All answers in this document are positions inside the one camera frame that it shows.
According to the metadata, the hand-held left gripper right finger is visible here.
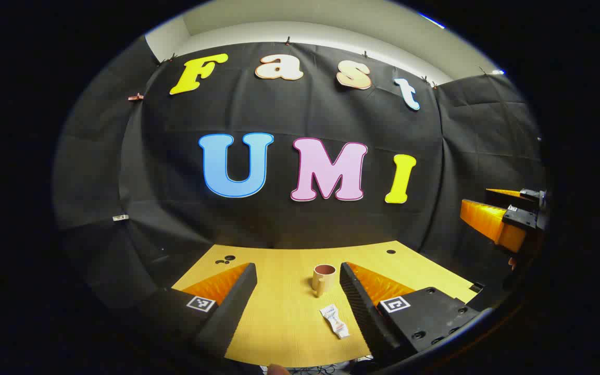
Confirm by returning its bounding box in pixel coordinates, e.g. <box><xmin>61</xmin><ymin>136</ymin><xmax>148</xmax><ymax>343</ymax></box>
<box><xmin>339</xmin><ymin>261</ymin><xmax>491</xmax><ymax>368</ymax></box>

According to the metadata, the black backdrop cloth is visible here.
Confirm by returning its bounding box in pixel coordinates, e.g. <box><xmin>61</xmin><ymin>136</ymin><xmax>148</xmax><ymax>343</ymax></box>
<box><xmin>53</xmin><ymin>36</ymin><xmax>548</xmax><ymax>323</ymax></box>

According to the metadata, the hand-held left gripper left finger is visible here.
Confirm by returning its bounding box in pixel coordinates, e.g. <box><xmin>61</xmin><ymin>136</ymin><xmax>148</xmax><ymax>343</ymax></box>
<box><xmin>123</xmin><ymin>262</ymin><xmax>258</xmax><ymax>365</ymax></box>

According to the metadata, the beige cup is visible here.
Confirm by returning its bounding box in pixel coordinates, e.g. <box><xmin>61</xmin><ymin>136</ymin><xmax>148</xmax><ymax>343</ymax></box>
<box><xmin>312</xmin><ymin>264</ymin><xmax>337</xmax><ymax>297</ymax></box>

